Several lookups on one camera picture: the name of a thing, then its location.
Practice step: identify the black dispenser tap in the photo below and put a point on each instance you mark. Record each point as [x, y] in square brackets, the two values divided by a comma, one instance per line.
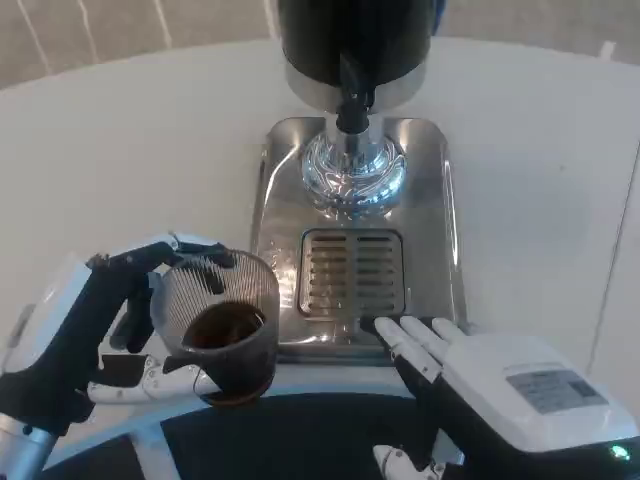
[352, 112]

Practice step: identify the robot left silver forearm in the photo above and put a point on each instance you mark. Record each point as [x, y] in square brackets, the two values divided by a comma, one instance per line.
[20, 447]

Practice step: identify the slotted drip tray grid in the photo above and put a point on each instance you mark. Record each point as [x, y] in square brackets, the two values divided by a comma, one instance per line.
[350, 272]

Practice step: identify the black steel drink dispenser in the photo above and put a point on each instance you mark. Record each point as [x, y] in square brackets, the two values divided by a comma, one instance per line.
[320, 35]

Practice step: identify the clear ribbed glass cup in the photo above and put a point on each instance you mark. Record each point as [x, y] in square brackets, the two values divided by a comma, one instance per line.
[250, 295]

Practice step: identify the steel drip tray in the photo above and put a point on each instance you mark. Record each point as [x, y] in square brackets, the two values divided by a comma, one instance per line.
[430, 200]

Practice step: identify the robot body black white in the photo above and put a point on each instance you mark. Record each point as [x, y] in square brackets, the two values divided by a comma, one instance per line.
[280, 440]

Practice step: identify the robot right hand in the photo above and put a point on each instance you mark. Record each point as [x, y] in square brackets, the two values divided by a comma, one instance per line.
[490, 370]

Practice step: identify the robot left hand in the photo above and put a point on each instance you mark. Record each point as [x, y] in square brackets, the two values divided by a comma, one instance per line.
[70, 330]

